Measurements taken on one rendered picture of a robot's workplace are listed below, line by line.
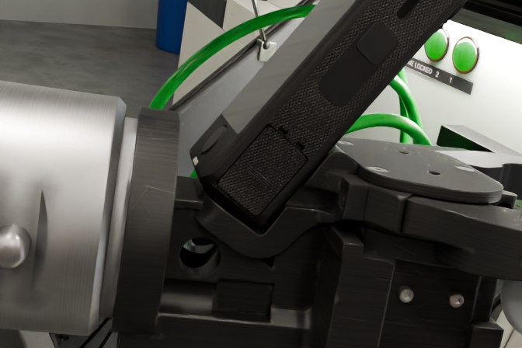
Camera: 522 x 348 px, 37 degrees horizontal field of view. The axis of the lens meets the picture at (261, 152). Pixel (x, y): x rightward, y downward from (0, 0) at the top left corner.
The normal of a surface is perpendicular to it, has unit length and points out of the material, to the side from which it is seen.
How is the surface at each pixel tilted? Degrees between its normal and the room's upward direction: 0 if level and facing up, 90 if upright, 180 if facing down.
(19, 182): 54
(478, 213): 8
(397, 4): 82
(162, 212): 61
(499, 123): 90
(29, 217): 82
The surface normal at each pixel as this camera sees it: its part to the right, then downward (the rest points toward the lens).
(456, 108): -0.87, 0.00
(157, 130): 0.21, -0.78
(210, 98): 0.46, 0.36
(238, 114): -0.73, -0.63
